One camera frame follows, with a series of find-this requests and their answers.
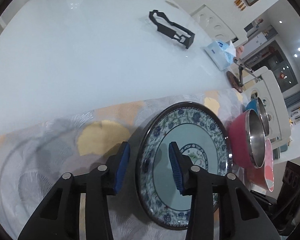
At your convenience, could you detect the pink ceramic bowl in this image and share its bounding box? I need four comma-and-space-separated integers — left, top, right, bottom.
263, 139, 274, 192

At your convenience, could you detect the red steel bowl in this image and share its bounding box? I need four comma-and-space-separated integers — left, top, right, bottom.
226, 108, 267, 169

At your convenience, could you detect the blue patterned plate two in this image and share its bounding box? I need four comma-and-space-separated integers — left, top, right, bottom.
135, 102, 232, 230

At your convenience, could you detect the blue steel bowl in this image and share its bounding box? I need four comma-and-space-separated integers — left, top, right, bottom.
245, 97, 270, 136

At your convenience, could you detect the fan pattern table mat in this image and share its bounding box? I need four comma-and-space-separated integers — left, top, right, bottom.
0, 89, 250, 239

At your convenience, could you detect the white chair near right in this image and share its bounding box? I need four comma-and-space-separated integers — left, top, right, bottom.
243, 66, 291, 148

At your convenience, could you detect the white chair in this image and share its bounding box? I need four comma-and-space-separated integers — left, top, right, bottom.
190, 5, 239, 45
243, 66, 291, 148

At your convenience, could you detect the blue tissue pack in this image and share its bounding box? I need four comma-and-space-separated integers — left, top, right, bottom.
204, 40, 236, 71

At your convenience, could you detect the white dining table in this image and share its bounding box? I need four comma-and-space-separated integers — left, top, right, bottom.
0, 0, 229, 135

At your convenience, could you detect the white chair far right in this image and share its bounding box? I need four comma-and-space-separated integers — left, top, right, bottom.
190, 5, 239, 45

